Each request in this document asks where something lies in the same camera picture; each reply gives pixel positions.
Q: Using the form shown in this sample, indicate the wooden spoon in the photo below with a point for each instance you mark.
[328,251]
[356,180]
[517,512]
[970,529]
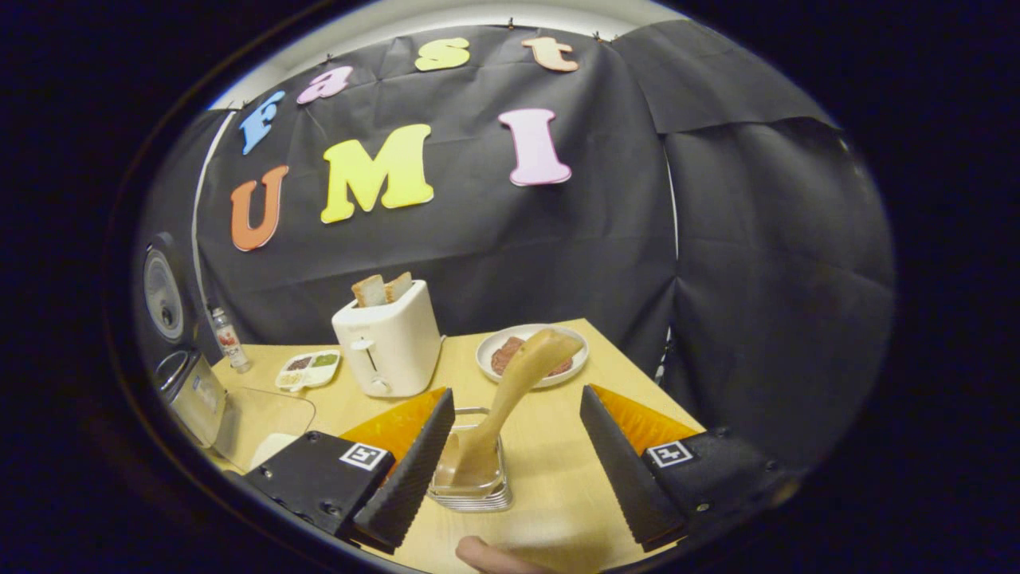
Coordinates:
[518,383]

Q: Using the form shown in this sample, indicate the toast slice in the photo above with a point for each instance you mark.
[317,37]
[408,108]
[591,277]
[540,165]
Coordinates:
[398,285]
[369,291]

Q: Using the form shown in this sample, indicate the red meat piece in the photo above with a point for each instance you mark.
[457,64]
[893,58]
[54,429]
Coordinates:
[506,355]
[562,367]

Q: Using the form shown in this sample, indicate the dark grey rice cooker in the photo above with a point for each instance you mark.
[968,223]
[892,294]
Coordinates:
[195,399]

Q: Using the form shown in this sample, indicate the white divided bean dish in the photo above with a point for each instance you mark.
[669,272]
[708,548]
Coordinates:
[307,371]

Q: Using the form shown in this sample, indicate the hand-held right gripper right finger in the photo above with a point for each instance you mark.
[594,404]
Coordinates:
[625,478]

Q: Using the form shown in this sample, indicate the small clear bottle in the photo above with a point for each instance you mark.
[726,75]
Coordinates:
[231,343]

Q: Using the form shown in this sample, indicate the white toaster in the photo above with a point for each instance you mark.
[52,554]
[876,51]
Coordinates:
[394,351]

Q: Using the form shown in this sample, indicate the clear chopstick holder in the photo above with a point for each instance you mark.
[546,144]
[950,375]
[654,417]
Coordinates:
[486,498]

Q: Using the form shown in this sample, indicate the black backdrop cloth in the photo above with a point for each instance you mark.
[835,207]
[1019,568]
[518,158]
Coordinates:
[518,255]

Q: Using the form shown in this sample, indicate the white round plate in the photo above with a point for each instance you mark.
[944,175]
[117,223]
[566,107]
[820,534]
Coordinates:
[486,363]

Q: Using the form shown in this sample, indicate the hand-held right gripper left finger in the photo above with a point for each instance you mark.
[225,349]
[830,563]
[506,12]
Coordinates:
[402,478]

